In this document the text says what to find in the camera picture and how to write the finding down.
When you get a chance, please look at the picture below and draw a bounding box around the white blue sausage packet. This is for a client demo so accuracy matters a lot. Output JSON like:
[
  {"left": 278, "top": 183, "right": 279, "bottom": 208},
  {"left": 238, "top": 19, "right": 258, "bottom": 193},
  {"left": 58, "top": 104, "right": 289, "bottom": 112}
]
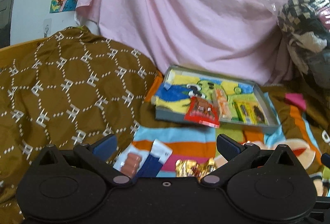
[{"left": 113, "top": 140, "right": 172, "bottom": 179}]

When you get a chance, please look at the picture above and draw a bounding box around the yellow snack bar packet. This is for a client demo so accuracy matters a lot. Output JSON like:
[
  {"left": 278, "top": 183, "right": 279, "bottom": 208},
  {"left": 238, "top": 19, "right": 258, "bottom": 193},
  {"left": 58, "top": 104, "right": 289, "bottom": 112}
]
[{"left": 233, "top": 99, "right": 268, "bottom": 125}]

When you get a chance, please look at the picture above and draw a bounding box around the gold foil snack packet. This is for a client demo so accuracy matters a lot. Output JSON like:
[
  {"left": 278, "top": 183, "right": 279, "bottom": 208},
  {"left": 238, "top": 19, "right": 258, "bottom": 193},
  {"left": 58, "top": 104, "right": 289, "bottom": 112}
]
[{"left": 175, "top": 158, "right": 218, "bottom": 180}]

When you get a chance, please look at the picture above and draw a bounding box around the red snack packet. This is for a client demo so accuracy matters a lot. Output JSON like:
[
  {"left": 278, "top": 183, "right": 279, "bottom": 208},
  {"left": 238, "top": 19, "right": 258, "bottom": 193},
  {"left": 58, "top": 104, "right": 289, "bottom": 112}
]
[{"left": 184, "top": 97, "right": 220, "bottom": 128}]

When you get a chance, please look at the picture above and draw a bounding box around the orange clear snack packet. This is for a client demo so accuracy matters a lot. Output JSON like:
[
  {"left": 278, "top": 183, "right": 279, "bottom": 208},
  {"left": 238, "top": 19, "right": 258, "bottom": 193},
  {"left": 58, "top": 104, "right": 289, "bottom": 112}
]
[{"left": 212, "top": 89, "right": 232, "bottom": 120}]

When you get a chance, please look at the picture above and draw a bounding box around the grey painted tray box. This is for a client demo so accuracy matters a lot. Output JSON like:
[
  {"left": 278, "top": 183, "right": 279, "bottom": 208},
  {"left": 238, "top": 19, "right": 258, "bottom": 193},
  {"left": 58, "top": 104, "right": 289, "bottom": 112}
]
[{"left": 151, "top": 65, "right": 279, "bottom": 133}]

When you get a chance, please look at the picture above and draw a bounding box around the colourful striped bedspread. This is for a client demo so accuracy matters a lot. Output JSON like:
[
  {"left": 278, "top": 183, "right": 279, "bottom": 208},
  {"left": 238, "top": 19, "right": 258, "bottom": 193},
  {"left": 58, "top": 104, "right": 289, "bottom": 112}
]
[{"left": 128, "top": 75, "right": 329, "bottom": 197}]

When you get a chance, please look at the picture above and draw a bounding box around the pink draped sheet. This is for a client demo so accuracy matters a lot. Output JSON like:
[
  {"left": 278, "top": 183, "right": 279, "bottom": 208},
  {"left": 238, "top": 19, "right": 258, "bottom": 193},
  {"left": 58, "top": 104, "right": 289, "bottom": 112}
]
[{"left": 76, "top": 0, "right": 292, "bottom": 85}]

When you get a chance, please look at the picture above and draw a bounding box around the plastic bag of clothes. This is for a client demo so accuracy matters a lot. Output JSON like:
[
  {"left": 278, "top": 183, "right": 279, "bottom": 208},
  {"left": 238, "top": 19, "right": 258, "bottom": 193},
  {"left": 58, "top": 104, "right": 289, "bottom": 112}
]
[{"left": 277, "top": 0, "right": 329, "bottom": 89}]

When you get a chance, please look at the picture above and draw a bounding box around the dark picture frame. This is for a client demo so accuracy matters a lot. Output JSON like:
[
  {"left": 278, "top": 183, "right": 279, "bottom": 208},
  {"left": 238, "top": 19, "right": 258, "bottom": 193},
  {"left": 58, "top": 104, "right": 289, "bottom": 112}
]
[{"left": 0, "top": 0, "right": 14, "bottom": 48}]

